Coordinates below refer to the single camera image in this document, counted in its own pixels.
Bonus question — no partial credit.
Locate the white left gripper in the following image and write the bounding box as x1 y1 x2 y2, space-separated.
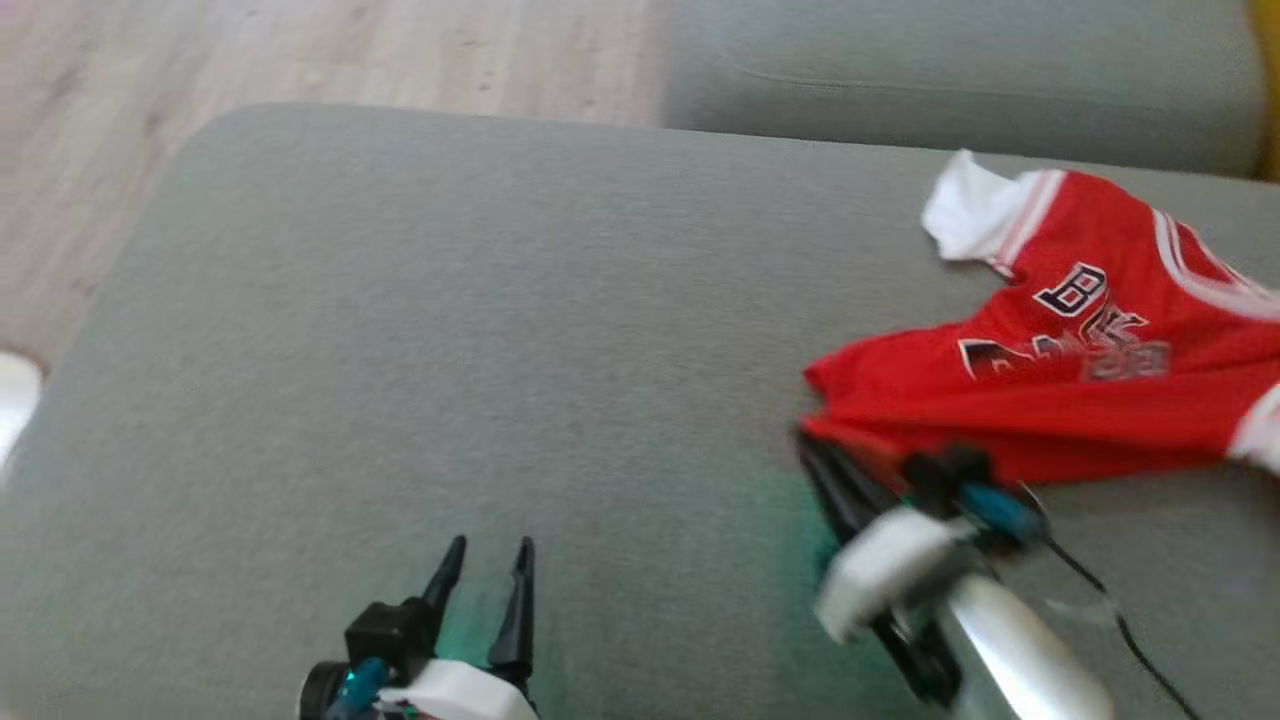
380 536 541 720

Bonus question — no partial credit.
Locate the red basketball jersey with print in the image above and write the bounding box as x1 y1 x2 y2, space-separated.
803 150 1280 491

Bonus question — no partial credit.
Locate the large grey sofa seat cushion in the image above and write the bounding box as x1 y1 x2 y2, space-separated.
0 103 1280 720

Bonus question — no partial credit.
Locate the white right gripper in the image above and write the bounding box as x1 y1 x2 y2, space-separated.
795 430 986 706

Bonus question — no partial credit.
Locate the white rounded object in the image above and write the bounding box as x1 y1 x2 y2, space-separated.
0 352 44 471

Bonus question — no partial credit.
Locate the small grey sofa cushion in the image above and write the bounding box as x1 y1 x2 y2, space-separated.
660 0 1266 181

